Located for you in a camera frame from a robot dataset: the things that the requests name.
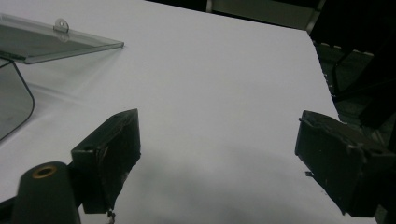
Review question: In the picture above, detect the clear plastic box lid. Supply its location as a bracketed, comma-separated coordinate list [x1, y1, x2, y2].
[0, 12, 125, 65]

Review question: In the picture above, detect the clear plastic box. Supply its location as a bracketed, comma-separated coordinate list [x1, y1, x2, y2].
[0, 57, 35, 143]

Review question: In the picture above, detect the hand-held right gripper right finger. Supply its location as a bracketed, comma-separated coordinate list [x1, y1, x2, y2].
[294, 109, 396, 218]

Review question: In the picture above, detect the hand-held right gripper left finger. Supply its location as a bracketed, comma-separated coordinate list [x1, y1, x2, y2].
[70, 108, 142, 215]

